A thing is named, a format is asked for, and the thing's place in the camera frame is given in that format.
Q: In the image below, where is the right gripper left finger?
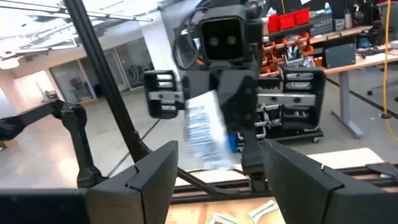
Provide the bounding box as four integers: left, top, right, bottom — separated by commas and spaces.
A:
86, 139, 180, 224

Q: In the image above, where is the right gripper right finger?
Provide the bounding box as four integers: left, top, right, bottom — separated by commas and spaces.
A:
260, 138, 345, 224

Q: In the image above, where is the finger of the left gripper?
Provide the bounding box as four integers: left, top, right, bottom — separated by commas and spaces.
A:
216, 73, 269, 194
182, 70, 218, 108

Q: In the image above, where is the alcohol antiseptic pad packet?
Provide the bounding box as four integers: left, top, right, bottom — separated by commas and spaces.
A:
184, 90, 234, 171

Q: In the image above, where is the black wheeled cart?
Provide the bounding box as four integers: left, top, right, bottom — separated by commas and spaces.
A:
236, 102, 325, 144

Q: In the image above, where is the blue box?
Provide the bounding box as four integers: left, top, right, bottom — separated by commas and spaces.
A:
226, 133, 242, 154

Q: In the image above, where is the green striped bandage wrapper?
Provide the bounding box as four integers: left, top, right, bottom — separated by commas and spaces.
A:
248, 199, 280, 224

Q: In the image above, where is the orange parts organizer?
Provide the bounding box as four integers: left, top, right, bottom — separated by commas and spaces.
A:
261, 30, 324, 75

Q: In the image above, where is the dark grey equipment case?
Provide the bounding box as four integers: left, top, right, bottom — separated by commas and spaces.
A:
323, 42, 358, 69

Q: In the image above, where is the red shelf storage bin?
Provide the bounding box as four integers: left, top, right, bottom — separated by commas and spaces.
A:
294, 7, 312, 27
278, 11, 296, 31
267, 14, 280, 34

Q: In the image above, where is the wooden top workbench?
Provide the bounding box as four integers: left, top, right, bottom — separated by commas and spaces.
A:
320, 24, 398, 141

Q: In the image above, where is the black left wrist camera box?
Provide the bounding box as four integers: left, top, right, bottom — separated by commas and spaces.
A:
195, 4, 264, 68

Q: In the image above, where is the yellow extension cable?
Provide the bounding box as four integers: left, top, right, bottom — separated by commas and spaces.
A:
381, 0, 398, 142

